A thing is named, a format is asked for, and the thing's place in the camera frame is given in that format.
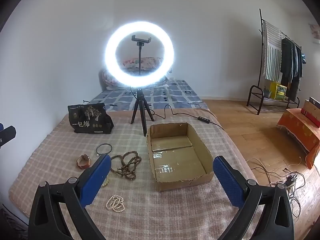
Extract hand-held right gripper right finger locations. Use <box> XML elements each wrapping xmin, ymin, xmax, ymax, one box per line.
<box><xmin>212</xmin><ymin>155</ymin><xmax>294</xmax><ymax>240</ymax></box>

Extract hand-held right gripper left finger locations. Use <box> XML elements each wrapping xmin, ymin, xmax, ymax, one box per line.
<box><xmin>29</xmin><ymin>154</ymin><xmax>112</xmax><ymax>240</ymax></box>

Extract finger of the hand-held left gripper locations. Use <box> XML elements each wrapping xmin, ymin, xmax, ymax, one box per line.
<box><xmin>0</xmin><ymin>126</ymin><xmax>17</xmax><ymax>149</ymax></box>

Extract brown leather bracelet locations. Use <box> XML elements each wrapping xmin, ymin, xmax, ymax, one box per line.
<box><xmin>76</xmin><ymin>154</ymin><xmax>92</xmax><ymax>170</ymax></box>

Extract white pearl bracelet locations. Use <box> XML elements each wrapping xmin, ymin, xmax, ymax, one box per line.
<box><xmin>106</xmin><ymin>195</ymin><xmax>125</xmax><ymax>213</ymax></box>

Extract black bangle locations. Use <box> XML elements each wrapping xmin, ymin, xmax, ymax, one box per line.
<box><xmin>96</xmin><ymin>143</ymin><xmax>112</xmax><ymax>155</ymax></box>

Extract wooden bead necklace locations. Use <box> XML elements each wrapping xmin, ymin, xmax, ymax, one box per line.
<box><xmin>110</xmin><ymin>151</ymin><xmax>142</xmax><ymax>180</ymax></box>

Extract cardboard box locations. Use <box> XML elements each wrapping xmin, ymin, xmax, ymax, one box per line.
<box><xmin>146</xmin><ymin>122</ymin><xmax>213</xmax><ymax>192</ymax></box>

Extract pink plaid blanket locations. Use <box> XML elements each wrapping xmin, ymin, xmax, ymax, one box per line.
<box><xmin>9</xmin><ymin>109</ymin><xmax>258</xmax><ymax>240</ymax></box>

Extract black printed bag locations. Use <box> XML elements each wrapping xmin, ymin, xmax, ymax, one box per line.
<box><xmin>67</xmin><ymin>102</ymin><xmax>114</xmax><ymax>134</ymax></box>

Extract black power adapter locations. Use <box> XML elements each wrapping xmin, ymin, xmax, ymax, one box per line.
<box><xmin>285</xmin><ymin>175</ymin><xmax>297</xmax><ymax>188</ymax></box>

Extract orange cloth covered table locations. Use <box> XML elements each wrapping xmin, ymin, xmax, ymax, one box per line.
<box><xmin>276</xmin><ymin>108</ymin><xmax>320</xmax><ymax>170</ymax></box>

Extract black tripod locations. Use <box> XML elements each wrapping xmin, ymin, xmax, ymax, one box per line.
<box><xmin>130</xmin><ymin>88</ymin><xmax>155</xmax><ymax>137</ymax></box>

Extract red flat box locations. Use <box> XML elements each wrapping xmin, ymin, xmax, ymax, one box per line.
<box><xmin>301</xmin><ymin>108</ymin><xmax>320</xmax><ymax>128</ymax></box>

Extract yellow crate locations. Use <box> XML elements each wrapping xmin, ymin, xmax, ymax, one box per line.
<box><xmin>269</xmin><ymin>82</ymin><xmax>287</xmax><ymax>101</ymax></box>

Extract blue patchwork bed sheet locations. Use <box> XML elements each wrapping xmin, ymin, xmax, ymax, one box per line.
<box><xmin>86</xmin><ymin>79</ymin><xmax>209</xmax><ymax>112</ymax></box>

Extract folded floral quilt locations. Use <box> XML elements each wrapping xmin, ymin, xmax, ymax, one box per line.
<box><xmin>102</xmin><ymin>57</ymin><xmax>173</xmax><ymax>91</ymax></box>

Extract black metal clothes rack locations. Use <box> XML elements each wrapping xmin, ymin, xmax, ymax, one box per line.
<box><xmin>246</xmin><ymin>8</ymin><xmax>304</xmax><ymax>115</ymax></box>

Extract striped hanging cloth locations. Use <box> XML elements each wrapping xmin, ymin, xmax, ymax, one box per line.
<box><xmin>262</xmin><ymin>21</ymin><xmax>283</xmax><ymax>82</ymax></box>

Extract dark hanging clothes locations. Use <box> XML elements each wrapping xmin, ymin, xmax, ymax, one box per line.
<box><xmin>280</xmin><ymin>37</ymin><xmax>304</xmax><ymax>101</ymax></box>

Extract black phone holder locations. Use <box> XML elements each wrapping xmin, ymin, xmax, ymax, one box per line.
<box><xmin>132</xmin><ymin>34</ymin><xmax>152</xmax><ymax>76</ymax></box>

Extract tangled floor cables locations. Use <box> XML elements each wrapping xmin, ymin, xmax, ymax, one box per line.
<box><xmin>246</xmin><ymin>156</ymin><xmax>304</xmax><ymax>218</ymax></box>

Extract black power cable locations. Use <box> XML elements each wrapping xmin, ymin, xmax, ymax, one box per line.
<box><xmin>129</xmin><ymin>86</ymin><xmax>225</xmax><ymax>131</ymax></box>

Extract white ring light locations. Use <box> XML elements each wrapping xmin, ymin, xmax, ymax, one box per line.
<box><xmin>105</xmin><ymin>21</ymin><xmax>173</xmax><ymax>88</ymax></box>

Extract pink wall hanging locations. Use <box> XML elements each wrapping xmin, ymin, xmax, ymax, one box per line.
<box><xmin>309</xmin><ymin>23</ymin><xmax>320</xmax><ymax>41</ymax></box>

